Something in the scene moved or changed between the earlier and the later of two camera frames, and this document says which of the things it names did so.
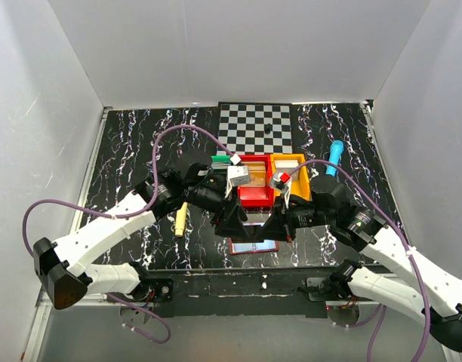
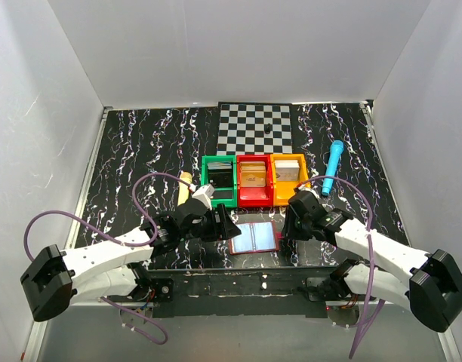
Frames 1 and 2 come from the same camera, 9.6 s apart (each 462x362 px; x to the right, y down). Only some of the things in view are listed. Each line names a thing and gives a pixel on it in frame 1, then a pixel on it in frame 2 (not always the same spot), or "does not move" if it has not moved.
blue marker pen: [336, 154] does not move
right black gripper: [275, 227] to [288, 229]
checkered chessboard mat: [252, 128] does not move
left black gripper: [234, 225] to [226, 228]
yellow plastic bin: [286, 163] does not move
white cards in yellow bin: [286, 166] does not move
